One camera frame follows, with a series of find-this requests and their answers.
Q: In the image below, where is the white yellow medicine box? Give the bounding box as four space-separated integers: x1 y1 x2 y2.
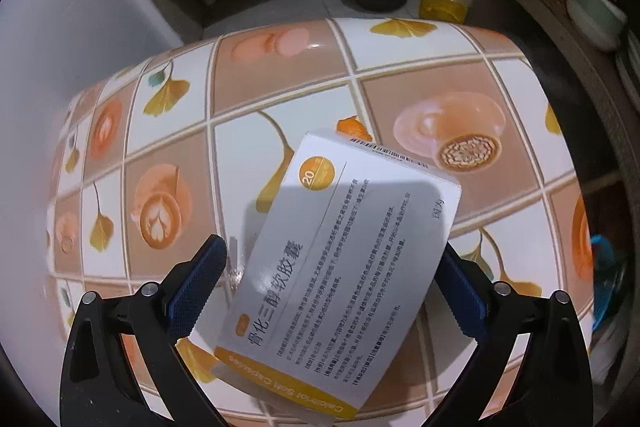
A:
212 130 461 427

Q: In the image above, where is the table with patterned cloth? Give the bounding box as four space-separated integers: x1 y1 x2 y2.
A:
47 18 601 427

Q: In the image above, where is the blue plastic basket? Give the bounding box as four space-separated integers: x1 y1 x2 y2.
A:
590 234 628 328

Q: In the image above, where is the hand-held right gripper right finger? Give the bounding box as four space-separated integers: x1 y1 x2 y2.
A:
422 242 593 427

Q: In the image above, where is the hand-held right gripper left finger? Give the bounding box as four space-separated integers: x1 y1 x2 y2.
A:
59 234 228 427

